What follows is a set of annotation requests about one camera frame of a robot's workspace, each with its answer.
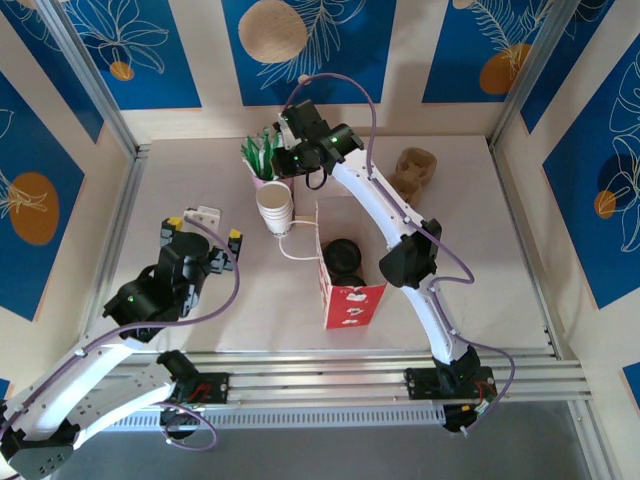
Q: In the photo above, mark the white paper cup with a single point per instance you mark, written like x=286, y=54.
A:
x=275, y=218
x=274, y=195
x=275, y=213
x=276, y=227

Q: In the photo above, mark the brown pulp cup carrier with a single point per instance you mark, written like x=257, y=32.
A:
x=415, y=170

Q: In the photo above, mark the red white paper bag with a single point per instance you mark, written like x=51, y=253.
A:
x=355, y=310

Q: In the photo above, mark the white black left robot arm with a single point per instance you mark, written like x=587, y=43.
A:
x=75, y=380

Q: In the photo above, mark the white wrapped stirrer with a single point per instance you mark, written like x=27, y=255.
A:
x=255, y=167

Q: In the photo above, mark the aluminium table side rail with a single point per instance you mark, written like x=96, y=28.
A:
x=526, y=250
x=112, y=250

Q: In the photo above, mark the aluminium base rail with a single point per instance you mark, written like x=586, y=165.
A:
x=320, y=380

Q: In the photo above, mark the aluminium frame post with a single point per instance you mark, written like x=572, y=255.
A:
x=90, y=75
x=535, y=70

